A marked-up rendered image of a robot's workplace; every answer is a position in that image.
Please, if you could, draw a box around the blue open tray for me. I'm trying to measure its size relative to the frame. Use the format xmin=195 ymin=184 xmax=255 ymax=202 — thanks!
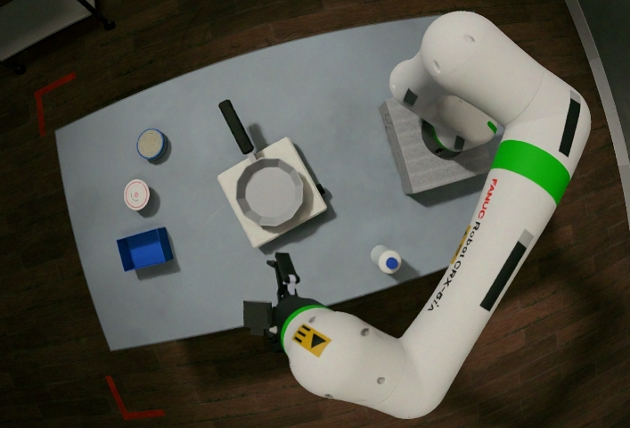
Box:
xmin=116 ymin=227 xmax=173 ymax=272

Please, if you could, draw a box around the grey frying pan with black handle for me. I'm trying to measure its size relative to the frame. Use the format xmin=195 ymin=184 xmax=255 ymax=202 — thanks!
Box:
xmin=220 ymin=103 xmax=303 ymax=226

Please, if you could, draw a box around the round tin with blue rim and beige lid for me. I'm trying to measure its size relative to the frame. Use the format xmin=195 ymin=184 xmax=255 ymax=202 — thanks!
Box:
xmin=136 ymin=128 xmax=168 ymax=161

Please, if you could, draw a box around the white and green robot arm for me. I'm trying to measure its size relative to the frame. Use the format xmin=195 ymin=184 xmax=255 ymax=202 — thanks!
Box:
xmin=243 ymin=12 xmax=591 ymax=419

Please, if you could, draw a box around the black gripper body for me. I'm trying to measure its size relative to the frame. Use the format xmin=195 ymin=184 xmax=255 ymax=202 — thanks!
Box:
xmin=272 ymin=291 xmax=301 ymax=325

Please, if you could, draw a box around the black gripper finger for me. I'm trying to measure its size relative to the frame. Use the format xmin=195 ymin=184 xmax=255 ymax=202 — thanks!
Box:
xmin=266 ymin=252 xmax=300 ymax=302
xmin=266 ymin=329 xmax=285 ymax=353

